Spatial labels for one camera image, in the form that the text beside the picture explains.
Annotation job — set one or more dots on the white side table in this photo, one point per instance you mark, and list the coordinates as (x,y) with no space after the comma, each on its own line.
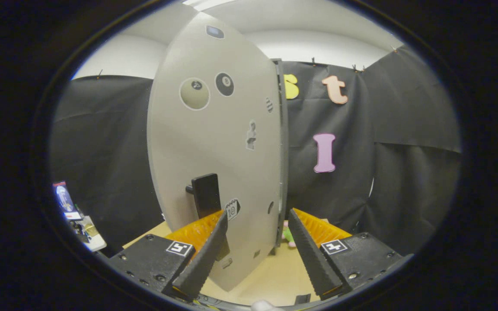
(95,242)

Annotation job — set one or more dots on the row of black cloth clips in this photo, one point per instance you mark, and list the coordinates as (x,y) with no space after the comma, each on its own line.
(313,61)

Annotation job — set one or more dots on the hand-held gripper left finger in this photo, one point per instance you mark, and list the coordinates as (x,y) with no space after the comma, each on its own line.
(208,252)

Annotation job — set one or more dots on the black backdrop cloth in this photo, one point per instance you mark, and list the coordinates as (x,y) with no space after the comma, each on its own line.
(404,129)

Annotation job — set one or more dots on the small black bracket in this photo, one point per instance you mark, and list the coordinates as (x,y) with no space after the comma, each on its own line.
(302,299)

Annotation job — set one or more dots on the beige shoe cabinet door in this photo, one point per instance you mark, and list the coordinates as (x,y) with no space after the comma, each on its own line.
(214,138)

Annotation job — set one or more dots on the grey shoe cabinet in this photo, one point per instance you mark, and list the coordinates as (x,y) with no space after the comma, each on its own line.
(283,151)

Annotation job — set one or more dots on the pink and green plush toy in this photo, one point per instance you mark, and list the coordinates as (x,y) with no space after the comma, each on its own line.
(288,235)

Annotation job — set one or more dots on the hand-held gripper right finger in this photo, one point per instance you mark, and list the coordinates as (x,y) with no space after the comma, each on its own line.
(311,252)

